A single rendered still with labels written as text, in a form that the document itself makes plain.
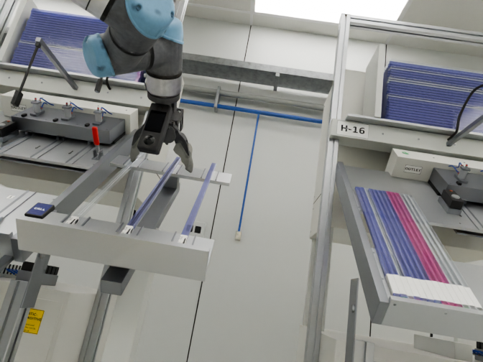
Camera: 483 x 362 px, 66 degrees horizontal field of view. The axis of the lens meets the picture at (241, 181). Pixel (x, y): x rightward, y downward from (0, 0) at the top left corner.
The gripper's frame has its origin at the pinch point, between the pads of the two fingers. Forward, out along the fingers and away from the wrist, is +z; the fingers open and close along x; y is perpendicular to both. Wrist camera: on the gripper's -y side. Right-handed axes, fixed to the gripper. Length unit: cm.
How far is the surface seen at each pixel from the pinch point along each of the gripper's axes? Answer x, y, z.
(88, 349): 19, -16, 64
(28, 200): 31.2, -8.1, 10.8
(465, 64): -191, 264, 36
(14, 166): 72, 40, 44
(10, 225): 28.9, -18.5, 8.7
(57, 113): 48, 39, 14
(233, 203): -16, 140, 131
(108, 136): 26.5, 29.8, 13.8
